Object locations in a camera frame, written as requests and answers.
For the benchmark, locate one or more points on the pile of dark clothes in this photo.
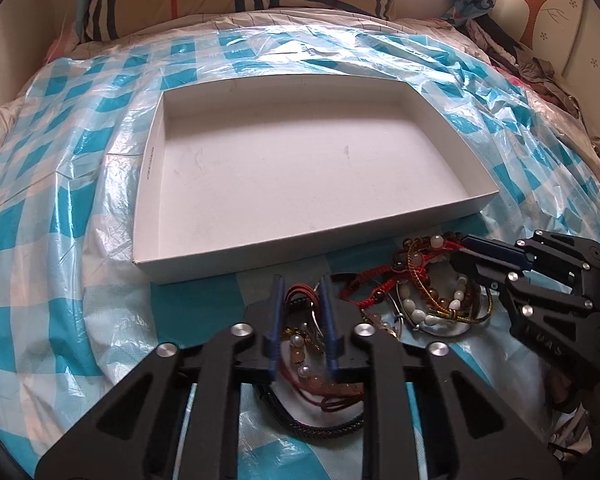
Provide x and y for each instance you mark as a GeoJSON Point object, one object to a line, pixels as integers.
{"type": "Point", "coordinates": [514, 59]}

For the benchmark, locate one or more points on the white shallow cardboard box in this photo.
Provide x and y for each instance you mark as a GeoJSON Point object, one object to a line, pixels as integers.
{"type": "Point", "coordinates": [242, 173]}

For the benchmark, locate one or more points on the tree decorated headboard panel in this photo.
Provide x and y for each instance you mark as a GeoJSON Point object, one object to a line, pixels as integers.
{"type": "Point", "coordinates": [566, 33]}

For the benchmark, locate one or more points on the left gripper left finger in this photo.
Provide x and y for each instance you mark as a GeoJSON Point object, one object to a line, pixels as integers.
{"type": "Point", "coordinates": [176, 414]}

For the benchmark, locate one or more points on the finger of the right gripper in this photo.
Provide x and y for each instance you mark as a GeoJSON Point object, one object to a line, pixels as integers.
{"type": "Point", "coordinates": [486, 277]}
{"type": "Point", "coordinates": [494, 254]}

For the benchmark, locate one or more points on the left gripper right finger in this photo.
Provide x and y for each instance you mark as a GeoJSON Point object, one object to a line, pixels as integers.
{"type": "Point", "coordinates": [425, 409]}

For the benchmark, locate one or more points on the blue white checkered plastic sheet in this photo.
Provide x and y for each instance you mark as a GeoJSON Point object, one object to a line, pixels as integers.
{"type": "Point", "coordinates": [76, 314]}

